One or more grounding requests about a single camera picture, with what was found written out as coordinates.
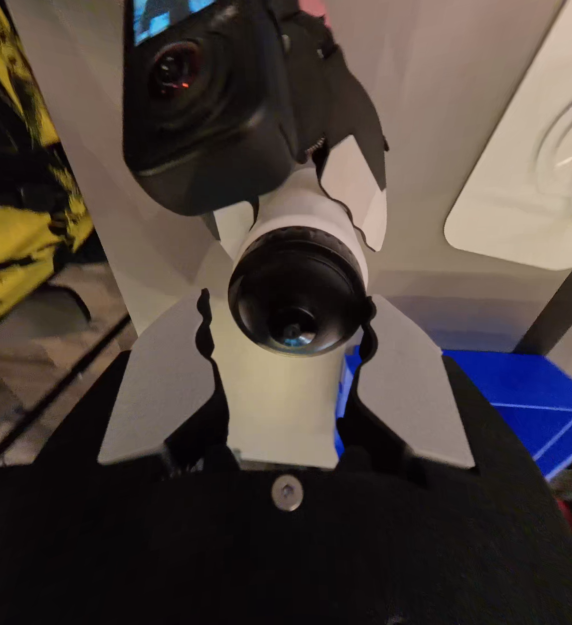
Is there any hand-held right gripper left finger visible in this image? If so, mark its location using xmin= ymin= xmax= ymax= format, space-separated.
xmin=98 ymin=288 xmax=230 ymax=467

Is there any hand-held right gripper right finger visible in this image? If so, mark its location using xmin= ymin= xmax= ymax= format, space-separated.
xmin=339 ymin=295 xmax=476 ymax=475

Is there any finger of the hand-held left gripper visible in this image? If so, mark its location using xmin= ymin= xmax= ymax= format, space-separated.
xmin=211 ymin=199 xmax=259 ymax=262
xmin=318 ymin=134 xmax=388 ymax=253

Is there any black bottle lid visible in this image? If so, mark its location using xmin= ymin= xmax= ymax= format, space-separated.
xmin=228 ymin=227 xmax=373 ymax=357

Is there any blue plastic bin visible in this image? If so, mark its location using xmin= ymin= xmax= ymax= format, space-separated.
xmin=333 ymin=347 xmax=572 ymax=481

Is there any person's left hand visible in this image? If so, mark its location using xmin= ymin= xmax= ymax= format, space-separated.
xmin=296 ymin=0 xmax=334 ymax=28

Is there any grey padded armrest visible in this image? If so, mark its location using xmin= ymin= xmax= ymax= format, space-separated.
xmin=0 ymin=286 xmax=93 ymax=367

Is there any black yellow printed shirt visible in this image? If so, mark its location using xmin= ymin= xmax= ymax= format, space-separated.
xmin=0 ymin=0 xmax=96 ymax=333

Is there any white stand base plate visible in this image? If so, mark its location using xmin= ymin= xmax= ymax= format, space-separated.
xmin=443 ymin=0 xmax=572 ymax=272

